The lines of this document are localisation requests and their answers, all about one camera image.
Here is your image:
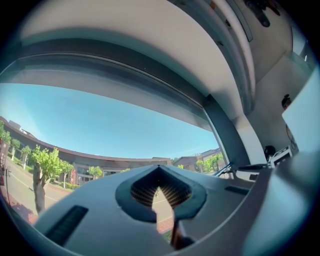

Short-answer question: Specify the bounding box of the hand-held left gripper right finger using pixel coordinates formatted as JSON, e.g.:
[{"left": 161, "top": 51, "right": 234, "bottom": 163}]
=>
[{"left": 158, "top": 164, "right": 255, "bottom": 243}]

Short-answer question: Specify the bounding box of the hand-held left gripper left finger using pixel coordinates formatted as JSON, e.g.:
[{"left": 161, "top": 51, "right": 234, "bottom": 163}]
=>
[{"left": 33, "top": 164, "right": 173, "bottom": 256}]

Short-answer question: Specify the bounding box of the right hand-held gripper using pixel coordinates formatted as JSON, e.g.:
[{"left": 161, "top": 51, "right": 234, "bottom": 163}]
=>
[{"left": 264, "top": 144, "right": 300, "bottom": 169}]

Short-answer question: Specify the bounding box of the squeegee with blue handle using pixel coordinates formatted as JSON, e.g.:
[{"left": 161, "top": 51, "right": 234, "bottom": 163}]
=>
[{"left": 216, "top": 161, "right": 270, "bottom": 176}]

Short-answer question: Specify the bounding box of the large window glass pane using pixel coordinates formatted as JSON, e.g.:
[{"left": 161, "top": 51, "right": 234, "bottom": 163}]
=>
[{"left": 0, "top": 83, "right": 227, "bottom": 226}]

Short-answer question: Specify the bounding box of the dark brown gabled building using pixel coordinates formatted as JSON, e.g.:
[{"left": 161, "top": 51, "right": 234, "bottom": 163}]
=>
[{"left": 172, "top": 147, "right": 223, "bottom": 173}]

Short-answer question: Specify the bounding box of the long grey building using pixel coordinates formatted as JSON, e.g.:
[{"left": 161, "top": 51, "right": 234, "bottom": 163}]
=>
[{"left": 0, "top": 116, "right": 173, "bottom": 186}]

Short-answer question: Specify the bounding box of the row of green street trees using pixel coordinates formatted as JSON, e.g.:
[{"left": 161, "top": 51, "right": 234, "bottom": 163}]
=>
[{"left": 0, "top": 119, "right": 225, "bottom": 216}]

